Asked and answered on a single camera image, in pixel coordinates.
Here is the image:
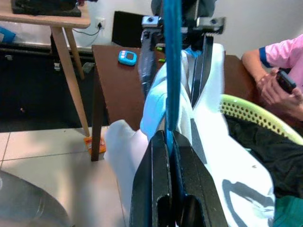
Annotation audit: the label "blue plastic hanger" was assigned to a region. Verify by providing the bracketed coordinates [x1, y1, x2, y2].
[162, 0, 183, 197]

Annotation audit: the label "white wall socket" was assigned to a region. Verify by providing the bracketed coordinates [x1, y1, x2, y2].
[95, 17, 107, 29]

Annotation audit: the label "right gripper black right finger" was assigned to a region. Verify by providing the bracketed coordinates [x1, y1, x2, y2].
[173, 132, 229, 227]

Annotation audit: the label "black case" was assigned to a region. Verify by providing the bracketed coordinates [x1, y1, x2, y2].
[11, 0, 82, 17]

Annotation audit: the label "white shirt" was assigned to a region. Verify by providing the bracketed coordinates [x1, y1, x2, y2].
[104, 44, 276, 227]

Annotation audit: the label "black flat panel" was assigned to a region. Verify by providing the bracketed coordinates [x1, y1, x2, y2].
[111, 10, 152, 48]

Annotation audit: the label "brown wooden table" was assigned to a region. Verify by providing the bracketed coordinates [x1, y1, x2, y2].
[91, 44, 261, 162]

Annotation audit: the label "black smartphone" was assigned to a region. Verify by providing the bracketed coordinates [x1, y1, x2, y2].
[276, 70, 297, 95]

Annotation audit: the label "person in pink shirt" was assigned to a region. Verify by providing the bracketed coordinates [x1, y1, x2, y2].
[241, 34, 303, 128]

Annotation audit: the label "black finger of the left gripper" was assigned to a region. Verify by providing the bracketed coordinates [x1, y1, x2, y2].
[139, 32, 157, 95]
[191, 35, 214, 107]

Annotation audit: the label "green handled black pliers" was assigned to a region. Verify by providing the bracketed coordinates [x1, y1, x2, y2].
[155, 46, 166, 63]

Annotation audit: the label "silver robot leg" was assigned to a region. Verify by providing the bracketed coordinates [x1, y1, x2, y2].
[0, 170, 71, 227]

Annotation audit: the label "person left hand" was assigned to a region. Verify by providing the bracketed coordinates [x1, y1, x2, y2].
[272, 88, 303, 116]

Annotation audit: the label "blue digital timer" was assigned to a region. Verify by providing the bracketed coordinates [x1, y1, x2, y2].
[117, 50, 138, 66]

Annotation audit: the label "teal garment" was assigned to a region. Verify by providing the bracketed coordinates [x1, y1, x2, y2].
[273, 196, 303, 227]

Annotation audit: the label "person right hand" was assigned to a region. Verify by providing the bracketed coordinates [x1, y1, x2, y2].
[258, 70, 282, 105]

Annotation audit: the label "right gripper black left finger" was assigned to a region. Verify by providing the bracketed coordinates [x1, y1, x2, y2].
[129, 130, 176, 227]

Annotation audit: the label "orange box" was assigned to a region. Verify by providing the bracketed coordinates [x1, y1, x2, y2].
[84, 136, 107, 155]

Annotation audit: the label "green laundry basket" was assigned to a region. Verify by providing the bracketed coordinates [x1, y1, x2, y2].
[219, 94, 303, 145]

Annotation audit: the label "light wooden table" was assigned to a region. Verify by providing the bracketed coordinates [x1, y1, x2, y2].
[0, 0, 92, 138]

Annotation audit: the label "black garment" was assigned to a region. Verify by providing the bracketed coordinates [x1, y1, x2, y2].
[223, 113, 303, 199]

